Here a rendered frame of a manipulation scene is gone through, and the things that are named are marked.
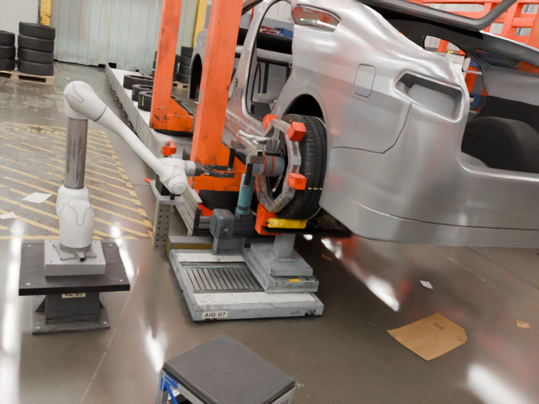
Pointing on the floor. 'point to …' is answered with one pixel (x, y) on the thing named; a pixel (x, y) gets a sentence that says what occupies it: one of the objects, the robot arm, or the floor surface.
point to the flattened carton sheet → (430, 336)
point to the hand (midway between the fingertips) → (228, 171)
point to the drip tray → (329, 221)
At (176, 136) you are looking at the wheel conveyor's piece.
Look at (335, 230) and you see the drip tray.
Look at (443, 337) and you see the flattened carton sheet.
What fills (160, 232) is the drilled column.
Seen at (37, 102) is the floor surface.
